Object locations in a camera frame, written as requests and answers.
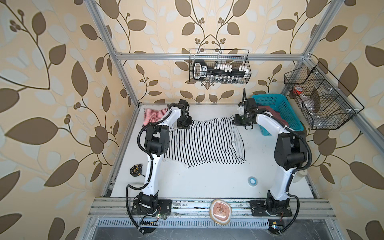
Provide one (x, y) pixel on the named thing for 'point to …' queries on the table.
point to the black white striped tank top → (214, 141)
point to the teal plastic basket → (280, 103)
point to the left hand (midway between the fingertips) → (191, 125)
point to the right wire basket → (327, 103)
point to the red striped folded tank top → (151, 115)
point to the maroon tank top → (274, 114)
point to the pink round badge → (220, 211)
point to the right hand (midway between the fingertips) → (236, 122)
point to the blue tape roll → (252, 181)
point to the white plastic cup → (298, 175)
